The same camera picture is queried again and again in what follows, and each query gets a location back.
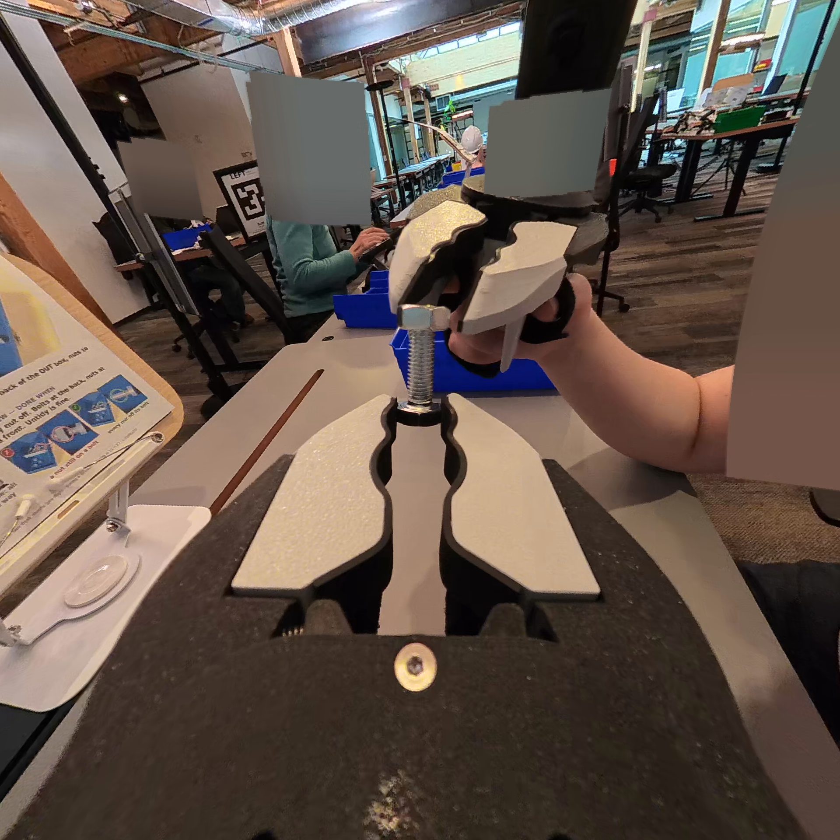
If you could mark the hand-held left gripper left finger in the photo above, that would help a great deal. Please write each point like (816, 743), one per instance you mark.
(315, 525)

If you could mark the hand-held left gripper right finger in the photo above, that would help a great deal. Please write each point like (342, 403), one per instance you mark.
(525, 525)

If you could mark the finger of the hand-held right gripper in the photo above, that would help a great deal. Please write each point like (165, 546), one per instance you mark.
(525, 276)
(427, 243)

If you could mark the silver hex bolt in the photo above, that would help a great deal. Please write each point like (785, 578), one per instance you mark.
(421, 348)

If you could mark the blue plastic bin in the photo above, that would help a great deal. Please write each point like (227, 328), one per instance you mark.
(187, 238)
(365, 309)
(473, 374)

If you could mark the silver hex nut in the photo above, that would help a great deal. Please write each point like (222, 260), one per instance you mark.
(420, 414)

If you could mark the person's right forearm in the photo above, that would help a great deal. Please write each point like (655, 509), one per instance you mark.
(643, 407)

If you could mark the person's right hand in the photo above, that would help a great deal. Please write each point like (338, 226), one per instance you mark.
(545, 355)

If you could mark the green box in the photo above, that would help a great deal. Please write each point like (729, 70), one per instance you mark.
(739, 120)

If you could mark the wooden desk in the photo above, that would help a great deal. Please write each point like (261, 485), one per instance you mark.
(735, 138)

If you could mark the black white marker sign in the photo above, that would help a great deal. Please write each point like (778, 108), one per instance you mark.
(244, 197)

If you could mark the white board stand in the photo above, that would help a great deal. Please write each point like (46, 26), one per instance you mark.
(79, 617)

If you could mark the instruction poster board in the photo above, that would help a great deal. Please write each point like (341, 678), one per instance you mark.
(66, 407)

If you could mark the black phone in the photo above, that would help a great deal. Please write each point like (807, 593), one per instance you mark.
(26, 748)

